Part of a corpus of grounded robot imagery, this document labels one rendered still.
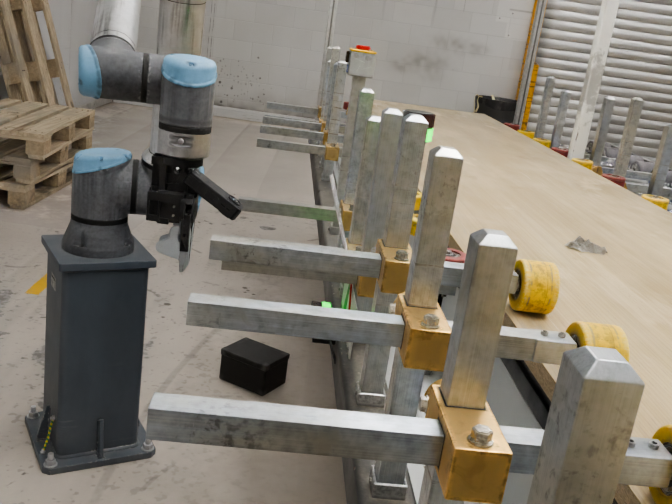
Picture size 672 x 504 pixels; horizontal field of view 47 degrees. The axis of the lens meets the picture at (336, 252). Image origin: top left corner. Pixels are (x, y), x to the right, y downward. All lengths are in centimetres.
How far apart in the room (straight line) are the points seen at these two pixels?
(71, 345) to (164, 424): 153
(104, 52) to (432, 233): 76
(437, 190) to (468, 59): 851
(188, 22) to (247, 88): 740
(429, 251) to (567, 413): 49
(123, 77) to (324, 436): 91
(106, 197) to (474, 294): 155
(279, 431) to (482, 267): 22
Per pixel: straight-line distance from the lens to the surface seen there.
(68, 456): 235
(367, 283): 138
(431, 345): 89
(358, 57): 212
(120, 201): 212
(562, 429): 47
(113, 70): 144
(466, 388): 71
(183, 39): 198
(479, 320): 69
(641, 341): 122
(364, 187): 166
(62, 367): 222
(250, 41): 932
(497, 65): 947
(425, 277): 93
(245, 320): 90
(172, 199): 136
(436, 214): 91
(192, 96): 132
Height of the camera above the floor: 129
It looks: 17 degrees down
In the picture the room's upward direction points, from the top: 8 degrees clockwise
